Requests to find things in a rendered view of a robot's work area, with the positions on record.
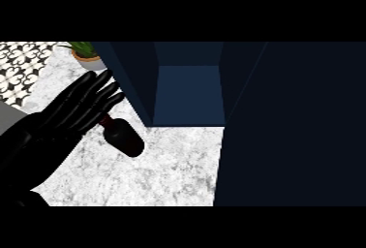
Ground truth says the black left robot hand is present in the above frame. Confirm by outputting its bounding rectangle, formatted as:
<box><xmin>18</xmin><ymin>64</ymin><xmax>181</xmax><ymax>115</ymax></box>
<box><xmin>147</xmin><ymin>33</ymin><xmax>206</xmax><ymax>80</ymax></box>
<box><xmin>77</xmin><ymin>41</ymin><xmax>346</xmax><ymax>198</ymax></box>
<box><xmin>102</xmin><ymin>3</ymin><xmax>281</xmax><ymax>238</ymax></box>
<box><xmin>0</xmin><ymin>69</ymin><xmax>126</xmax><ymax>207</ymax></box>

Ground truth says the dark red wine bottle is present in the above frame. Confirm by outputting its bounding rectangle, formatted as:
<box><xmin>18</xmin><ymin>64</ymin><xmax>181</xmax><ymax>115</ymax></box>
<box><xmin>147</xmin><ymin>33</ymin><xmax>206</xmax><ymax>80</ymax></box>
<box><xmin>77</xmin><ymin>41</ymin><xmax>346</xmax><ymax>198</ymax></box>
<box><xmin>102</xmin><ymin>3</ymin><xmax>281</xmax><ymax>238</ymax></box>
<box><xmin>98</xmin><ymin>113</ymin><xmax>147</xmax><ymax>159</ymax></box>

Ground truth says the dark blue cabinet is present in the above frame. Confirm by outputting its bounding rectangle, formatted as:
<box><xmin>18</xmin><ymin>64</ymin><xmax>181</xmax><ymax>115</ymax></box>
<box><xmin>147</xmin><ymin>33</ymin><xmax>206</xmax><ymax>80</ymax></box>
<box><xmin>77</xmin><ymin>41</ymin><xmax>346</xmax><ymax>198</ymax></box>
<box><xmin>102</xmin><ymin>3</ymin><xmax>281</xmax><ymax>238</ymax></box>
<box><xmin>91</xmin><ymin>41</ymin><xmax>269</xmax><ymax>128</ymax></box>

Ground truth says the dark blue cabinet door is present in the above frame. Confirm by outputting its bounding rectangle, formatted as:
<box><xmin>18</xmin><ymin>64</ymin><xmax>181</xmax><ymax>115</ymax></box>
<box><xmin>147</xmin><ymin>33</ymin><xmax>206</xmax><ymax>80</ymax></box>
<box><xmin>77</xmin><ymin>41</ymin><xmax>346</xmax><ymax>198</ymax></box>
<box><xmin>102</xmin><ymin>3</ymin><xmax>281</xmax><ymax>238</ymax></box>
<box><xmin>212</xmin><ymin>41</ymin><xmax>366</xmax><ymax>207</ymax></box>

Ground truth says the potted green plant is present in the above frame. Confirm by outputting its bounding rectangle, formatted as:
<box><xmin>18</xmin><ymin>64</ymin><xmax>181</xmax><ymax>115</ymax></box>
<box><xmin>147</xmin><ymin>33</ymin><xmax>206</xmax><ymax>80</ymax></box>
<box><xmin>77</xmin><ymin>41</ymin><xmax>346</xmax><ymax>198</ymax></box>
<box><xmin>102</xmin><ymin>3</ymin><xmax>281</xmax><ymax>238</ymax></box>
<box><xmin>60</xmin><ymin>41</ymin><xmax>110</xmax><ymax>72</ymax></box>

